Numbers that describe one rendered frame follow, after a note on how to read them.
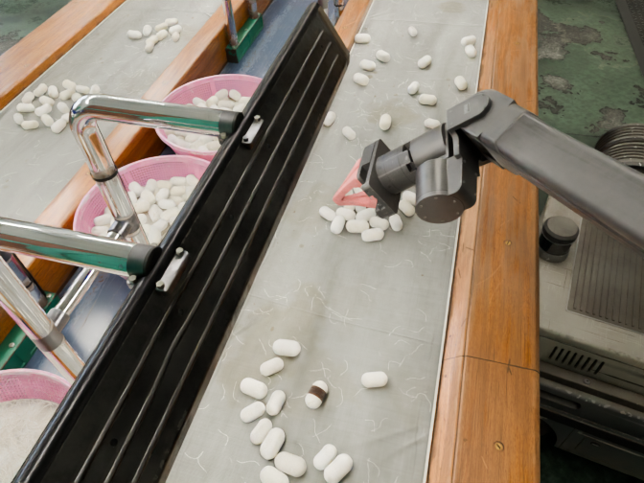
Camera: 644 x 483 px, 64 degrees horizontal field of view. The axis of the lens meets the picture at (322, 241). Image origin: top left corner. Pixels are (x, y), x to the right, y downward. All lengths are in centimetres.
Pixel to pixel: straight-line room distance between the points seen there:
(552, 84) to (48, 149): 219
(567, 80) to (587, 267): 165
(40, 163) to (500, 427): 92
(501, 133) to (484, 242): 26
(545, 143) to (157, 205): 66
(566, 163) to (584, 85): 223
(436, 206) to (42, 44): 112
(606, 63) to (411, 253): 228
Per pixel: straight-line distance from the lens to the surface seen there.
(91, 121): 51
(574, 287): 120
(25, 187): 110
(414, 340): 73
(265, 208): 42
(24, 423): 80
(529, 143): 59
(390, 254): 82
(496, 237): 84
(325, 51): 59
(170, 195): 97
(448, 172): 64
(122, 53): 143
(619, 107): 268
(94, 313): 92
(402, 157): 69
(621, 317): 119
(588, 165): 54
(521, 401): 69
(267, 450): 65
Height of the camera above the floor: 137
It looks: 49 degrees down
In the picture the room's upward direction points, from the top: 3 degrees counter-clockwise
